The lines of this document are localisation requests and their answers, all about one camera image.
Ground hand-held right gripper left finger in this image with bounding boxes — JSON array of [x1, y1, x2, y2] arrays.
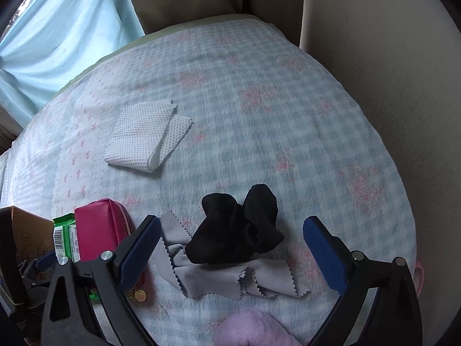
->
[[41, 215, 162, 346]]

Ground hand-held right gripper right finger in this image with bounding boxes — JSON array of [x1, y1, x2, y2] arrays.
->
[[303, 216, 423, 346]]

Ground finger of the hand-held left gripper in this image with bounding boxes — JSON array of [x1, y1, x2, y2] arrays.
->
[[20, 250, 60, 292]]

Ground grey microfibre cloth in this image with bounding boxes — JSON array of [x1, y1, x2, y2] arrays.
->
[[154, 212, 311, 300]]

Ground black sock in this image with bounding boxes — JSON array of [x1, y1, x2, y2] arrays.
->
[[185, 184, 284, 264]]

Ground fluffy lilac cloth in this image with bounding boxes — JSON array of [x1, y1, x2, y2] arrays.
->
[[214, 311, 303, 346]]

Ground white waffle cloth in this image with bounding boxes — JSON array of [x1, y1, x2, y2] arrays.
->
[[104, 99, 192, 174]]

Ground green tissue packet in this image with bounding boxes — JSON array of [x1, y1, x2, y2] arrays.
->
[[53, 214, 82, 263]]

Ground brown cardboard box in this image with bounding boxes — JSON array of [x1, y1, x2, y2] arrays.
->
[[0, 205, 54, 271]]

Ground pink zip pouch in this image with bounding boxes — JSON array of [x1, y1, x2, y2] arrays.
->
[[74, 198, 148, 302]]

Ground checked floral bedspread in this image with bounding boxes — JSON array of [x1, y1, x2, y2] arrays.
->
[[0, 17, 418, 346]]

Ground cream headboard cushion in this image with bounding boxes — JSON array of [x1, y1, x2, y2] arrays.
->
[[299, 0, 461, 346]]

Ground light blue curtain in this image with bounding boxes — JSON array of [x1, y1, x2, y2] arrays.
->
[[0, 0, 145, 127]]

